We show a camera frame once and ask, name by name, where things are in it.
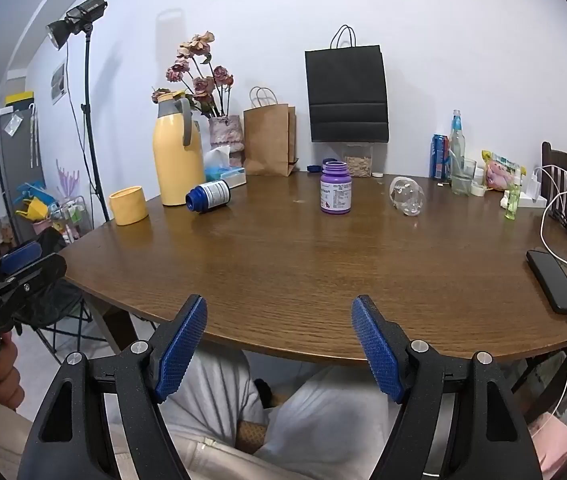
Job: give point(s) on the dried pink flowers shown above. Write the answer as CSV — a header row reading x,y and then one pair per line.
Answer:
x,y
203,80

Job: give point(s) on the clear snack container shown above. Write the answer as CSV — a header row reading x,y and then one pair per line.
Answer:
x,y
358,162

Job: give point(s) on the yellow box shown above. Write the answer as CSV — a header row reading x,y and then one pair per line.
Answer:
x,y
19,98

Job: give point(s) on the purple pill bottle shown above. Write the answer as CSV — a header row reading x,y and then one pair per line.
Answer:
x,y
336,190

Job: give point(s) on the blue soda can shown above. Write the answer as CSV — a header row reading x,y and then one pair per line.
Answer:
x,y
438,157

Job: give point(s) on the black light stand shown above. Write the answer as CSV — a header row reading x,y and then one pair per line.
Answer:
x,y
90,125

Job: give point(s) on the person's left hand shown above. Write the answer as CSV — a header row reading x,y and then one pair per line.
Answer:
x,y
4,377

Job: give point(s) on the person's white trousers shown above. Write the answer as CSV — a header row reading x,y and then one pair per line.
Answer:
x,y
323,425

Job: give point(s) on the black smartphone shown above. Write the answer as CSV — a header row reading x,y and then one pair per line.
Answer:
x,y
553,280

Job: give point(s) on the colourful snack packet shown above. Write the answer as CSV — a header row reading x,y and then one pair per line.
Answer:
x,y
501,172

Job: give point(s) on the storage cart with clutter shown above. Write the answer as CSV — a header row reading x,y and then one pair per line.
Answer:
x,y
48,210

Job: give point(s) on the pink cloth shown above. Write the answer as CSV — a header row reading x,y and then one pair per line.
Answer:
x,y
553,447

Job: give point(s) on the clear drinking glass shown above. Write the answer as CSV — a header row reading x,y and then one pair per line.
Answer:
x,y
462,180

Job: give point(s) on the white tape roll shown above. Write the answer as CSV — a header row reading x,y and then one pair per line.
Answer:
x,y
478,190

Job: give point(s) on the black folding chair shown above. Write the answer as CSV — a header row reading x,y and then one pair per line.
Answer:
x,y
58,305

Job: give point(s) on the white power strip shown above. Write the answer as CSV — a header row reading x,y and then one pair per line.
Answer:
x,y
533,200

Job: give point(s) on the black studio light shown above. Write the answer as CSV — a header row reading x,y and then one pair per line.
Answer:
x,y
80,15

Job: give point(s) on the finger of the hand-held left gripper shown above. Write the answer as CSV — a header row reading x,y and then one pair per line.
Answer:
x,y
19,256
43,272

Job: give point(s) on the brown paper bag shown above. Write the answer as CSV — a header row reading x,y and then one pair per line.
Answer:
x,y
268,140

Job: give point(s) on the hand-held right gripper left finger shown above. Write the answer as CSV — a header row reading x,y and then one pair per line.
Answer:
x,y
183,352

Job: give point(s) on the black paper bag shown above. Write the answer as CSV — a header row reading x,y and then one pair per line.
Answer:
x,y
347,95

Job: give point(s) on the dark blue pill bottle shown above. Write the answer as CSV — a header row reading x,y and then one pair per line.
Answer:
x,y
211,195

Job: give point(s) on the yellow cup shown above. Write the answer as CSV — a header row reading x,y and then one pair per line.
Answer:
x,y
129,207

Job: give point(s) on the small green bottle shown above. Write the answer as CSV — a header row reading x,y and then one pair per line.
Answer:
x,y
512,205

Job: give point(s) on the yellow thermos jug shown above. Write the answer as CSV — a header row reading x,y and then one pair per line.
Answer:
x,y
178,160

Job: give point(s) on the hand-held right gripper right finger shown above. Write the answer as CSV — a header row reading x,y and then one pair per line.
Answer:
x,y
378,352

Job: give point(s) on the wall poster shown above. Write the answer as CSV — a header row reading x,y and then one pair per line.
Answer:
x,y
58,82

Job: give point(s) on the pink knitted vase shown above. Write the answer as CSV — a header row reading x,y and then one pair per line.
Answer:
x,y
226,132

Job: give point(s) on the blue tissue box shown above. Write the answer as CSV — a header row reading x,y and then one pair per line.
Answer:
x,y
226,172

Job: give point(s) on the grey refrigerator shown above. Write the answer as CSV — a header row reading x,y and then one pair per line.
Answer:
x,y
15,160

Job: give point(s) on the glass bottle with blue cap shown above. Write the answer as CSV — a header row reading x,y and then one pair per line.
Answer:
x,y
457,140

